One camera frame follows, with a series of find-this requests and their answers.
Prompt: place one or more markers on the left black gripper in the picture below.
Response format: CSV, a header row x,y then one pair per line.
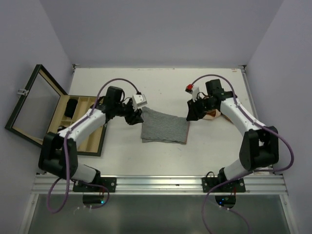
x,y
135,117

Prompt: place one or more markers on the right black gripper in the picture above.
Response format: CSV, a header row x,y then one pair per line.
x,y
194,113

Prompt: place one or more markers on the grey striped underwear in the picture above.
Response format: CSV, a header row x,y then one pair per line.
x,y
165,128

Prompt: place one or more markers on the black underwear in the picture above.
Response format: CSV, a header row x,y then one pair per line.
x,y
70,107
60,128

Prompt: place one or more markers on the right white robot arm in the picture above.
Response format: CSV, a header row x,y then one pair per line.
x,y
259,147

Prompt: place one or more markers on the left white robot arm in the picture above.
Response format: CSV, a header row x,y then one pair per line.
x,y
69,168

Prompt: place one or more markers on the orange underwear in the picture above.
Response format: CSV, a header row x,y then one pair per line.
x,y
213,114

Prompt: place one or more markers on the rolled black underwear in box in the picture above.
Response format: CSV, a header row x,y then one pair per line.
x,y
60,128

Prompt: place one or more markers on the wooden compartment organizer box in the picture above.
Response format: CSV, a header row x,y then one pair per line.
x,y
84,133

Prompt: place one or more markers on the glass box lid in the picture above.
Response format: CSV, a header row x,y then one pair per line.
x,y
33,114

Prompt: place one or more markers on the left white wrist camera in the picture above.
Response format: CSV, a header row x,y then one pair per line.
x,y
139,100

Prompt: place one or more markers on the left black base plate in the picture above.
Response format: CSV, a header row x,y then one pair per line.
x,y
107,184

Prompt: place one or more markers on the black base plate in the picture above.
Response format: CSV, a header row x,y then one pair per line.
x,y
211,180
107,184

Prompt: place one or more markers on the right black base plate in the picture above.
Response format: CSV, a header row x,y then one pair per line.
x,y
211,180

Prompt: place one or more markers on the white wall latch clip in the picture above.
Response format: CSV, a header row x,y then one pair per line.
x,y
22,92

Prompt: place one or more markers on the aluminium mounting rail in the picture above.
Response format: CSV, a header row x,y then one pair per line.
x,y
166,185

